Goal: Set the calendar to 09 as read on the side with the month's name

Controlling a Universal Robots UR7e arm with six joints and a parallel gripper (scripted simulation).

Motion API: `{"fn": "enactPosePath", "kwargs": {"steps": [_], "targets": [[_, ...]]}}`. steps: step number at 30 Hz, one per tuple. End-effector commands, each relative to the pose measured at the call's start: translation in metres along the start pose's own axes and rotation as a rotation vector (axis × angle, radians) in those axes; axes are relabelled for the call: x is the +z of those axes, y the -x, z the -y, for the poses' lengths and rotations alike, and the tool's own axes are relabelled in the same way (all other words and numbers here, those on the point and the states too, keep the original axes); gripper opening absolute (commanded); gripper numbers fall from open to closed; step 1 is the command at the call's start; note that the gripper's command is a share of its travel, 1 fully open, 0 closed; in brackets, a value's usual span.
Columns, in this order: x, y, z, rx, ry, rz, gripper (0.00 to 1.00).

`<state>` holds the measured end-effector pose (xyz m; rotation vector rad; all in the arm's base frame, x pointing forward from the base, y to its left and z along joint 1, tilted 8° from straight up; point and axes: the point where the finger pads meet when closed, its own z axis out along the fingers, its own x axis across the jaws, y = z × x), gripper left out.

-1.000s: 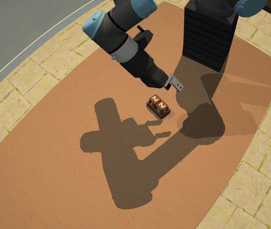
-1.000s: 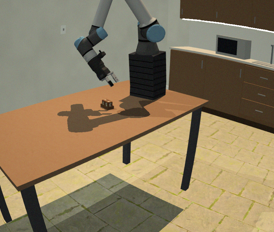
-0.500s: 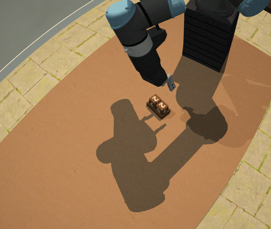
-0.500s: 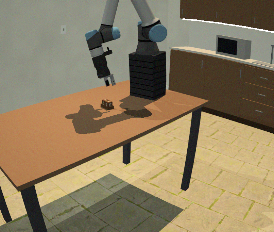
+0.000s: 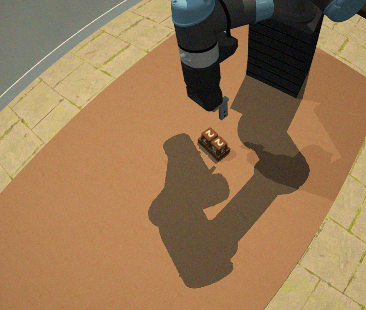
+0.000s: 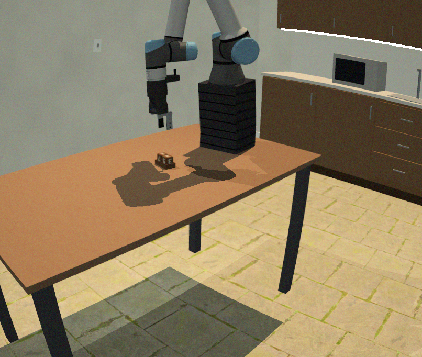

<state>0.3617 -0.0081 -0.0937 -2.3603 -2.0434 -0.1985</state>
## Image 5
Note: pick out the brown wooden tray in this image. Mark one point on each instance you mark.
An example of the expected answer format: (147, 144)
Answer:
(217, 158)

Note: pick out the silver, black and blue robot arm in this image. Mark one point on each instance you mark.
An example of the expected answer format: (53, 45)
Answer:
(197, 22)

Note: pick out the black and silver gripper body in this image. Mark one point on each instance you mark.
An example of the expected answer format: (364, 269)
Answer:
(201, 71)

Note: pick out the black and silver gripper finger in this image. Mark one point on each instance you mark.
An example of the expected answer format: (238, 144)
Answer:
(223, 108)

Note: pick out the brown calendar cube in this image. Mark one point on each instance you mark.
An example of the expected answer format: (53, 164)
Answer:
(218, 145)
(208, 136)

